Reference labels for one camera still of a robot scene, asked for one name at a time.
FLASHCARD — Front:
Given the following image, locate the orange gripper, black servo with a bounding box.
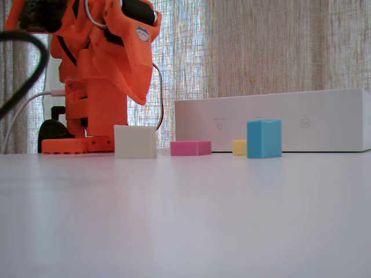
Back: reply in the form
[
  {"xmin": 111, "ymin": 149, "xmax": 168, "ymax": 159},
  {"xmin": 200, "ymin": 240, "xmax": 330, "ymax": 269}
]
[{"xmin": 77, "ymin": 0, "xmax": 162, "ymax": 105}]

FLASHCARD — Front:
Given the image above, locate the pink foam cuboid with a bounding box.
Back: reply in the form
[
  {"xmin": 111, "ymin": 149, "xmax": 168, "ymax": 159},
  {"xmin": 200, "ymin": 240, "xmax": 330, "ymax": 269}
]
[{"xmin": 170, "ymin": 140, "xmax": 212, "ymax": 156}]

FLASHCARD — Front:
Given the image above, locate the orange robot arm with base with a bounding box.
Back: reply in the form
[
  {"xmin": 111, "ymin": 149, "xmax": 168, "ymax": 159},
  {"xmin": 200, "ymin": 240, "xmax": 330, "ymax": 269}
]
[{"xmin": 40, "ymin": 0, "xmax": 130, "ymax": 154}]

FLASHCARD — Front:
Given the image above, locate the cream white cuboid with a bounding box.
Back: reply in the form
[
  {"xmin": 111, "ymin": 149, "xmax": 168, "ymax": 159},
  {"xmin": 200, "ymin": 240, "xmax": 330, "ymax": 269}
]
[{"xmin": 113, "ymin": 124, "xmax": 158, "ymax": 160}]

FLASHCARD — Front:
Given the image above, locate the yellow foam cuboid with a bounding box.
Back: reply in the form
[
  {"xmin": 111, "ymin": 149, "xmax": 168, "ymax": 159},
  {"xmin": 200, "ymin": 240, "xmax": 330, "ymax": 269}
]
[{"xmin": 232, "ymin": 139, "xmax": 248, "ymax": 156}]

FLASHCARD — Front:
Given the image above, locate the blue foam cuboid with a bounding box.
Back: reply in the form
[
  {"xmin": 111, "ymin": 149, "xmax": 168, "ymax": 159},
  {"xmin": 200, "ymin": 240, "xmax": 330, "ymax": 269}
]
[{"xmin": 246, "ymin": 118, "xmax": 282, "ymax": 159}]

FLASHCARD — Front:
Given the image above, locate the white cardboard bin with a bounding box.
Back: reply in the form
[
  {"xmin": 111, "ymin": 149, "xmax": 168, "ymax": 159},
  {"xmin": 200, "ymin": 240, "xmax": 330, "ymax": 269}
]
[{"xmin": 174, "ymin": 88, "xmax": 371, "ymax": 153}]

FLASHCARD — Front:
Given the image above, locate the black table clamp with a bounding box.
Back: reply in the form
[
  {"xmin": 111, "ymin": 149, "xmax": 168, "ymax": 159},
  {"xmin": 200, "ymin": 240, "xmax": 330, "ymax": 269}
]
[{"xmin": 37, "ymin": 105, "xmax": 75, "ymax": 154}]

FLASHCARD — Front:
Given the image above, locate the beige woven curtain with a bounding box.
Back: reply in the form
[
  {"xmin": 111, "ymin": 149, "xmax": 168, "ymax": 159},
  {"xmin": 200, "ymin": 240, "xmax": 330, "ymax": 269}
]
[{"xmin": 0, "ymin": 0, "xmax": 371, "ymax": 154}]

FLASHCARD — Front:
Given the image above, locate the red white black servo wire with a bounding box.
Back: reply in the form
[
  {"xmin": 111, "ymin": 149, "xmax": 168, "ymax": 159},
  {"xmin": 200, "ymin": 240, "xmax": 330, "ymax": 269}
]
[
  {"xmin": 83, "ymin": 0, "xmax": 110, "ymax": 30},
  {"xmin": 151, "ymin": 63, "xmax": 164, "ymax": 131}
]

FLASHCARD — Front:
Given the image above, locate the black camera cable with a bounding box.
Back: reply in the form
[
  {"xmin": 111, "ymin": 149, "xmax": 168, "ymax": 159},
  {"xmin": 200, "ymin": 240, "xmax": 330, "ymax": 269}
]
[{"xmin": 0, "ymin": 30, "xmax": 50, "ymax": 119}]

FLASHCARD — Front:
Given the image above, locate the white usb cable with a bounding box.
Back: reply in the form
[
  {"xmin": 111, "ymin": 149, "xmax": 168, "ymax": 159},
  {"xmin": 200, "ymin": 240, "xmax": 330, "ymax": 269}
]
[{"xmin": 1, "ymin": 89, "xmax": 66, "ymax": 154}]

